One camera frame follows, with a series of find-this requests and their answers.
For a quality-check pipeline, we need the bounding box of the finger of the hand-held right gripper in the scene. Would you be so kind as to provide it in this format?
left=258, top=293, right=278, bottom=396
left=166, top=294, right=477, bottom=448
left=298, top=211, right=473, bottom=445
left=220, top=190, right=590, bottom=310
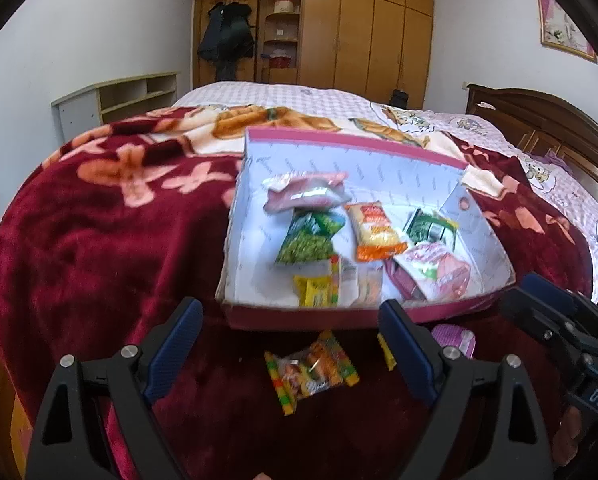
left=522, top=272, right=598, bottom=322
left=498, top=287, right=597, bottom=366

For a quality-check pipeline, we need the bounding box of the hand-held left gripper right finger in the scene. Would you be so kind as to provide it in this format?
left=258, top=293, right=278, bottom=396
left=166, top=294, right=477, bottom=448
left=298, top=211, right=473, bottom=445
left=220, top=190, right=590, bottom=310
left=379, top=299, right=555, bottom=480

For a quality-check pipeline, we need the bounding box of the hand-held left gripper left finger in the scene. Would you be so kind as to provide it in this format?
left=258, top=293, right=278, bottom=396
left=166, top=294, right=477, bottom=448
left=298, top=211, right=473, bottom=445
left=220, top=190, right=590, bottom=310
left=26, top=297, right=204, bottom=480

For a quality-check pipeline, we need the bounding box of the pink cardboard box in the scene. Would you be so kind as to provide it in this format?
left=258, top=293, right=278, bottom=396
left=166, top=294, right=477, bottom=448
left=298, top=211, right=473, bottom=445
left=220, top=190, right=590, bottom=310
left=215, top=127, right=517, bottom=331

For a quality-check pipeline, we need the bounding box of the peach jelly drink pouch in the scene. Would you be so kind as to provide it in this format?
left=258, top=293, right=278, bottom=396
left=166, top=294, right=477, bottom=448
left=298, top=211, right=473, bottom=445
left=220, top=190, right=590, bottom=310
left=393, top=241, right=472, bottom=302

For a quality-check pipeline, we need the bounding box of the burger gummy candy bag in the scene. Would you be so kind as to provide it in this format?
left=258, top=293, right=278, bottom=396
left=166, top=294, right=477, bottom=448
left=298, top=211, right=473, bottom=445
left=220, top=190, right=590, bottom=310
left=264, top=331, right=360, bottom=417

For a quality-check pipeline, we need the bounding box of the dark green snack packet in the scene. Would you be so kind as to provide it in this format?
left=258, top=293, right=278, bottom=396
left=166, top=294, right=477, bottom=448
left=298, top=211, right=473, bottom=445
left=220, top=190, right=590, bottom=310
left=405, top=208, right=459, bottom=252

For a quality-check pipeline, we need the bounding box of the orange snack packet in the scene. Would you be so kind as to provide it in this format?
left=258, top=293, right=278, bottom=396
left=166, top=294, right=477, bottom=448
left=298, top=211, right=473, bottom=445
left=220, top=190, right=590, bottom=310
left=344, top=201, right=409, bottom=263

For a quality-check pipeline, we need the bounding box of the person's right hand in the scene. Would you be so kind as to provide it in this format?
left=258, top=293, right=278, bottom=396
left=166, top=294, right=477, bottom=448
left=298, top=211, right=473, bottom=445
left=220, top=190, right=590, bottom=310
left=552, top=402, right=597, bottom=468

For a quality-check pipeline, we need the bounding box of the small yellow snack packet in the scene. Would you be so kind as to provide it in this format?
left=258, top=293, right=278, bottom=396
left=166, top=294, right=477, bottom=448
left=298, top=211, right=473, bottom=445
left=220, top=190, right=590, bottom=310
left=377, top=332, right=397, bottom=372

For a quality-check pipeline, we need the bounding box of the maroon snack packet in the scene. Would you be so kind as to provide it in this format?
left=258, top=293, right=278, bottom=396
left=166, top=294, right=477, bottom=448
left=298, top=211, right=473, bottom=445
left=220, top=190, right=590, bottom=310
left=383, top=259, right=422, bottom=302

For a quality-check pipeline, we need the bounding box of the clear gummy candy packet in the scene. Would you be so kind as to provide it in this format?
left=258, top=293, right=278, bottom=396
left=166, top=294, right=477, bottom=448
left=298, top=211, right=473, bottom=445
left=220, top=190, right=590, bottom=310
left=329, top=255, right=384, bottom=307

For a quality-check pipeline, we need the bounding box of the red floral blanket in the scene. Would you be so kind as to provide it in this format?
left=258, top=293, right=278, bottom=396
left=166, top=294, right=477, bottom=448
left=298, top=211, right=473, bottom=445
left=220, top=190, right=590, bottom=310
left=0, top=105, right=595, bottom=480

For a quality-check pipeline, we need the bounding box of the green pea snack packet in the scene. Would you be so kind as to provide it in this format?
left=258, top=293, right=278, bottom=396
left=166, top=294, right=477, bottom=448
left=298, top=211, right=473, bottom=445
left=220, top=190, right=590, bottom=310
left=275, top=209, right=346, bottom=266

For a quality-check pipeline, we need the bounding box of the dark wooden headboard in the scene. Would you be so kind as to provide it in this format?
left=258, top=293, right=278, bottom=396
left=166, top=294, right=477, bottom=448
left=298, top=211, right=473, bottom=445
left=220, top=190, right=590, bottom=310
left=466, top=84, right=598, bottom=211

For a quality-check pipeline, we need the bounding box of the pink white snack packet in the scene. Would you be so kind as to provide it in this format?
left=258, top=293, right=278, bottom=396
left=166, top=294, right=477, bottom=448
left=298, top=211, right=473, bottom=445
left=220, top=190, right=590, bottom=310
left=264, top=171, right=349, bottom=216

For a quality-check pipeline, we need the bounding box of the white shelf unit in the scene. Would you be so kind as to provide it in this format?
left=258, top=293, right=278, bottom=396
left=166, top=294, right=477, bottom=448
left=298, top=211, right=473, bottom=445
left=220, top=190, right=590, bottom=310
left=51, top=71, right=180, bottom=143

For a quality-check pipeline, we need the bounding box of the hanging black coat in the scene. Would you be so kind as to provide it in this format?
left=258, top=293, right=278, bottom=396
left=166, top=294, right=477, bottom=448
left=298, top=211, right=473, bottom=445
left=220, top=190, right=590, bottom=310
left=197, top=2, right=256, bottom=79

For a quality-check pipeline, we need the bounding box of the wooden wardrobe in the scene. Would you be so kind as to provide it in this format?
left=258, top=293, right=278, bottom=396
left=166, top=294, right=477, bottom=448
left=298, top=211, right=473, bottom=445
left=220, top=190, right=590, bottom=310
left=179, top=0, right=435, bottom=108

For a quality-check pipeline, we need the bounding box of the wooden corner shelf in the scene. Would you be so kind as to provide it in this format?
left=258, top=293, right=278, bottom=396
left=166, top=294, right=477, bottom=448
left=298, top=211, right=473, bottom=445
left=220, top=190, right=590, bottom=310
left=259, top=0, right=303, bottom=86

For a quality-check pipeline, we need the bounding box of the framed wall picture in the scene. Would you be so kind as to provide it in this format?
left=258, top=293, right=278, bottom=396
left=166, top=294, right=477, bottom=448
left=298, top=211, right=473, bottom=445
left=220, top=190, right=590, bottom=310
left=535, top=0, right=598, bottom=64

